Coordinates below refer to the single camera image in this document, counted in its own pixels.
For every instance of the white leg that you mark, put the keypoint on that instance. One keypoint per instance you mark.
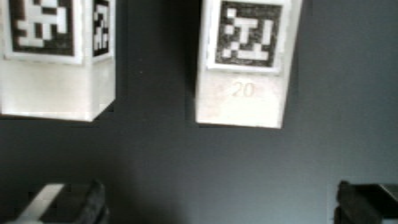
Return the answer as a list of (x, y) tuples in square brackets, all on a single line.
[(244, 62), (58, 58)]

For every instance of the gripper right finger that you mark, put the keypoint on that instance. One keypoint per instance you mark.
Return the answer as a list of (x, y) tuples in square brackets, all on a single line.
[(367, 203)]

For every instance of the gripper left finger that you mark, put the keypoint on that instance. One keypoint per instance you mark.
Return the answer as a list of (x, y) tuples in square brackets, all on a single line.
[(67, 204)]

